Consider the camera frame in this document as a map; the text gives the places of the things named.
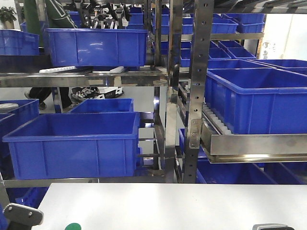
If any steel rack upright post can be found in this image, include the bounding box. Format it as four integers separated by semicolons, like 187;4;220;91
182;0;214;184

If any blue bin lower left front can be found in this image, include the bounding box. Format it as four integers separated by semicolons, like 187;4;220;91
3;112;140;180

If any grey metal left gripper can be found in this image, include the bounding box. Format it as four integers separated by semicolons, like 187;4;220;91
3;203;44;230

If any large blue bin right shelf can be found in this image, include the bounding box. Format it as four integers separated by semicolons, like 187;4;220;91
204;68;307;134

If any blue bin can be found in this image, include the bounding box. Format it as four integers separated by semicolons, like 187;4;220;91
69;98;134;113
3;112;140;180

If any blue bin upper left shelf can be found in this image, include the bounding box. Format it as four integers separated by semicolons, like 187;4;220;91
46;28;148;67

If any blue bin behind lower left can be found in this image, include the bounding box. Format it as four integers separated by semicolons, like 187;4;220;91
69;98;134;113

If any grey metal right gripper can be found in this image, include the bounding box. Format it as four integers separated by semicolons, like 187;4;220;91
252;223;294;230

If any blue crate far left upper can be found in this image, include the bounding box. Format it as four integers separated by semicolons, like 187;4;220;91
0;29;39;56

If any green push button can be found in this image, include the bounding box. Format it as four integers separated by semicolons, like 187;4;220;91
65;223;82;230

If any person in green shirt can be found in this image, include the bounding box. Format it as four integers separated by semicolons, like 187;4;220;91
24;0;77;112

